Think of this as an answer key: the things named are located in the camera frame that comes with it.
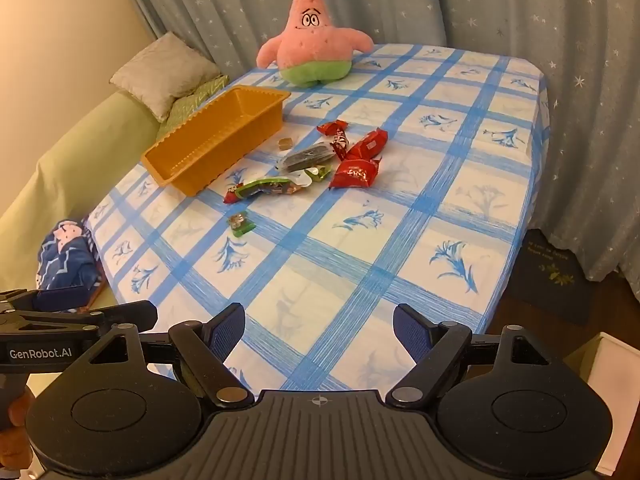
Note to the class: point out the small green candy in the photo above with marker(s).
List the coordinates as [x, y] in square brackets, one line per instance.
[240, 223]

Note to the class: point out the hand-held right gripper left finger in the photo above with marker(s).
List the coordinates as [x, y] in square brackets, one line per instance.
[227, 332]

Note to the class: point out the beige cushion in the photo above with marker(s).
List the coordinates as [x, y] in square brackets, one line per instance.
[160, 70]

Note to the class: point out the dark red candy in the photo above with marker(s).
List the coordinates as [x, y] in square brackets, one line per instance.
[340, 144]

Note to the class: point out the green zigzag cushion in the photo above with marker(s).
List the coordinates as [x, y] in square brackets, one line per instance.
[192, 100]

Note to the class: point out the dark doormat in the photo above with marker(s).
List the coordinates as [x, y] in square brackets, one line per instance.
[550, 280]

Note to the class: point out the pink starfish plush toy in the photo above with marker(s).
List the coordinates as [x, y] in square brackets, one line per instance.
[312, 45]

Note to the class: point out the blue cartoon cushion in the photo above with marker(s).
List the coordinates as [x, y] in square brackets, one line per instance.
[65, 255]

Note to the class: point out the small gold candy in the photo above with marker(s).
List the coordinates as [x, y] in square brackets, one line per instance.
[286, 143]

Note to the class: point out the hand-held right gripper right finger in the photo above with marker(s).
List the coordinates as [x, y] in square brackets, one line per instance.
[412, 332]

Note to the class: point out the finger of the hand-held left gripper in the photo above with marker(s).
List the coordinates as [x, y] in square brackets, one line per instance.
[110, 316]
[15, 296]

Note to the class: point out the orange plastic tray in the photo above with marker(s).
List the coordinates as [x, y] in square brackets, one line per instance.
[200, 160]

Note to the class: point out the green sofa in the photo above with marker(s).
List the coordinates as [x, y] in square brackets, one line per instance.
[60, 170]

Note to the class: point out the white green wrapper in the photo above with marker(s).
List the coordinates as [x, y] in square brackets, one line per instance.
[314, 174]

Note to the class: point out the red snack packet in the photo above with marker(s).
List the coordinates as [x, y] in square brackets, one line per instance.
[370, 142]
[352, 172]

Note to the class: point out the green silver snack packet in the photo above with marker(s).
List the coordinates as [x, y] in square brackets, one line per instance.
[270, 187]

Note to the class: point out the white storage box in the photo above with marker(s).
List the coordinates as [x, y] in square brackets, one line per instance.
[615, 385]

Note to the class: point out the grey star-print curtain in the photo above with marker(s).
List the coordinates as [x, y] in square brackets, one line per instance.
[450, 0]

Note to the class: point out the person's left hand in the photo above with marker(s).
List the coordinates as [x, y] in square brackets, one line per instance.
[17, 410]

